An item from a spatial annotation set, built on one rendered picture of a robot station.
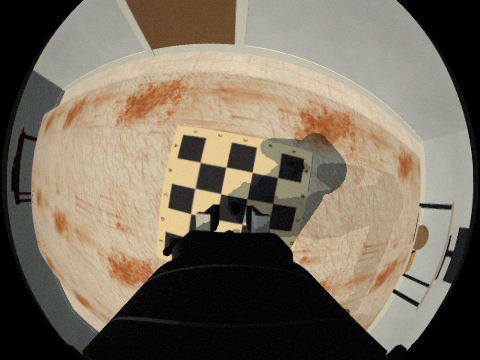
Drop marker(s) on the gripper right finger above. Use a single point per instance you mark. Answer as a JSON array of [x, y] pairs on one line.
[[256, 221]]

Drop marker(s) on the chessboard with black pieces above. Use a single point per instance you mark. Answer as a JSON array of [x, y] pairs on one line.
[[207, 167]]

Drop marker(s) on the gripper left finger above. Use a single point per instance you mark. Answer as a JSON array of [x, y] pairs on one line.
[[208, 220]]

